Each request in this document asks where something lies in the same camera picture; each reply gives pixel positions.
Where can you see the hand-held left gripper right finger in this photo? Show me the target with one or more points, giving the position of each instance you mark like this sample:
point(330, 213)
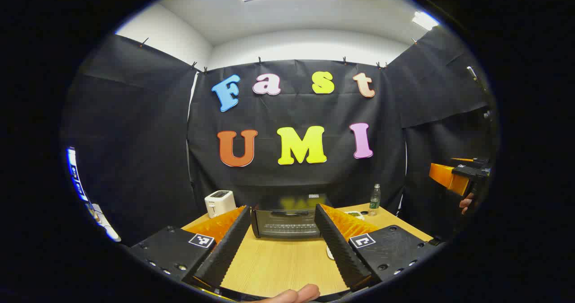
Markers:
point(341, 249)

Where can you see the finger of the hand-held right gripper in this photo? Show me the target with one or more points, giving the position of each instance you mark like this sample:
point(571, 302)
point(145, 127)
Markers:
point(449, 177)

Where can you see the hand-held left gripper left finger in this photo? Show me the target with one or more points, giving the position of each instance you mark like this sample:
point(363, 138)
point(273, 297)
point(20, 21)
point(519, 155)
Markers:
point(224, 249)

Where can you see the black electric oven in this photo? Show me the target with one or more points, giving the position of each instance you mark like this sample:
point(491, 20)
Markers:
point(287, 226)

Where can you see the white divided snack tray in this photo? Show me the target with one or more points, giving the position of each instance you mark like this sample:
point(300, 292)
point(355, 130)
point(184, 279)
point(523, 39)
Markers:
point(355, 214)

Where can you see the white toaster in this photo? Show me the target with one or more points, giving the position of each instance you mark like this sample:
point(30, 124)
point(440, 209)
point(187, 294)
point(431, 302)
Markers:
point(219, 203)

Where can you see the clear plastic water bottle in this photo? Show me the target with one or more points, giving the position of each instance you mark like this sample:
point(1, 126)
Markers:
point(374, 202)

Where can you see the black backdrop cloth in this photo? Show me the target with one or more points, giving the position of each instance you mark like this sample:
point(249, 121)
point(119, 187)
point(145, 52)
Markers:
point(292, 110)

